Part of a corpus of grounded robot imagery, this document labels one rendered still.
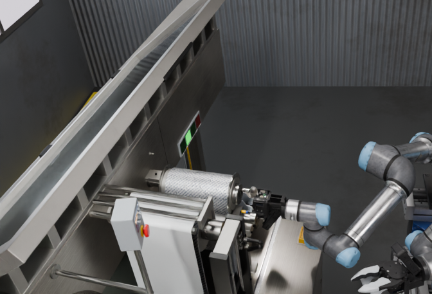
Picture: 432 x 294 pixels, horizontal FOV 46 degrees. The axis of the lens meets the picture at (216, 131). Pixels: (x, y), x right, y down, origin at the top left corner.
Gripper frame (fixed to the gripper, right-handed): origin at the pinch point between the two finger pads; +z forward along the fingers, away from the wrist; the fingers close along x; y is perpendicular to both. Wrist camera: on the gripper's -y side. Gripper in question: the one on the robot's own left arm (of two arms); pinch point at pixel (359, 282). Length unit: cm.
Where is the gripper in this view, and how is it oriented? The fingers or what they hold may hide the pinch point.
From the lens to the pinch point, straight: 155.6
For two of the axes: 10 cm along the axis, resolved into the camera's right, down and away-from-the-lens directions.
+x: -2.4, -4.3, 8.7
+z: -9.6, 2.4, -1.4
